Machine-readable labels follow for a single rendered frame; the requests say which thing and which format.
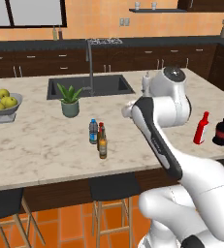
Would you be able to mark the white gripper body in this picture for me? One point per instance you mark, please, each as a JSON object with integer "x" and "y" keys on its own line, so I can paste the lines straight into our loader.
{"x": 127, "y": 109}

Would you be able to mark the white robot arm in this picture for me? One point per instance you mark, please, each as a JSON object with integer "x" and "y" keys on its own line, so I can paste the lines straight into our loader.
{"x": 210, "y": 200}

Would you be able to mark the dark sink basin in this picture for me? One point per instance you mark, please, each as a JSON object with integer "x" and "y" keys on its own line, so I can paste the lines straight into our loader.
{"x": 107, "y": 85}

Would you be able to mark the red cap dark glass bottle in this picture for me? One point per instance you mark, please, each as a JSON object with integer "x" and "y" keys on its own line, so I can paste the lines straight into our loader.
{"x": 100, "y": 124}

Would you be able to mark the clear blue label water bottle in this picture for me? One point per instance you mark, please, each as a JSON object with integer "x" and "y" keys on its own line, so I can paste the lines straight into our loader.
{"x": 93, "y": 134}

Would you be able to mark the amber yellow label glass bottle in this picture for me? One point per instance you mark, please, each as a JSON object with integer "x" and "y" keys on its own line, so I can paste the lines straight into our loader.
{"x": 102, "y": 148}

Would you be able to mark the long dark wood cupboard run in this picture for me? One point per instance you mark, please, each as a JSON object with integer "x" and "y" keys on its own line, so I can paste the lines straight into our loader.
{"x": 133, "y": 59}

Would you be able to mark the grey metal tap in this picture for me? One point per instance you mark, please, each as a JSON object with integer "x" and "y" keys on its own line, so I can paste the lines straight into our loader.
{"x": 91, "y": 71}

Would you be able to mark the green plant in grey pot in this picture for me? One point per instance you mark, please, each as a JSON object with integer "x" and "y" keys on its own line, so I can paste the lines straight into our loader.
{"x": 70, "y": 108}

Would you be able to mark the hob with metal grates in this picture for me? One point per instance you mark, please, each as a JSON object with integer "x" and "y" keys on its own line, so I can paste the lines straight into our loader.
{"x": 106, "y": 41}

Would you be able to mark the black seat wooden stool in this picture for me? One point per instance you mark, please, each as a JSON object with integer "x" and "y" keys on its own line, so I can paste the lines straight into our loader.
{"x": 115, "y": 187}
{"x": 3, "y": 203}

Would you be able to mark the dark red label round bottle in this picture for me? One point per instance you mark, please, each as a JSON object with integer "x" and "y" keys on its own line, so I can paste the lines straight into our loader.
{"x": 222, "y": 130}

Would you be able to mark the dark oil bottle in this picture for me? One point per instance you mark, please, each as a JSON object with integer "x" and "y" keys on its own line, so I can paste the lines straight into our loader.
{"x": 60, "y": 34}

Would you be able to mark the grey cup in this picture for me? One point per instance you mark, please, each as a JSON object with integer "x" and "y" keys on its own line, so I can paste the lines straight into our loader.
{"x": 154, "y": 5}
{"x": 137, "y": 5}

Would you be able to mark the pale oil bottle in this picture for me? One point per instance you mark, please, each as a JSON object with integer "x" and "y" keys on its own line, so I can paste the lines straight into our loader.
{"x": 55, "y": 34}

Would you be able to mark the dark wood island base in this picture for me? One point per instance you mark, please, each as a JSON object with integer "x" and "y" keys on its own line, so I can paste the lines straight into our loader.
{"x": 58, "y": 197}

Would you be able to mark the grey fruit bowl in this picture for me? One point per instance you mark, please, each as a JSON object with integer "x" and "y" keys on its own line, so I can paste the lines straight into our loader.
{"x": 6, "y": 112}

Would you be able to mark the grey wall socket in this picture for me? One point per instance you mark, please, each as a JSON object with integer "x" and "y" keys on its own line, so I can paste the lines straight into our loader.
{"x": 124, "y": 22}

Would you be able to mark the dark wall shelf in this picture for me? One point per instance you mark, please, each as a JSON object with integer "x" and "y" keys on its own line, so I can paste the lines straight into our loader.
{"x": 157, "y": 10}

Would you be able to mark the black frame window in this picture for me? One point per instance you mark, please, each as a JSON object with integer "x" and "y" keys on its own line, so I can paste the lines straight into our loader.
{"x": 36, "y": 13}

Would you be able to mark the dark wood wall cupboard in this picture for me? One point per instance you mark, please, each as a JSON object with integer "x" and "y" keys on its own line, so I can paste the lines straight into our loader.
{"x": 210, "y": 5}

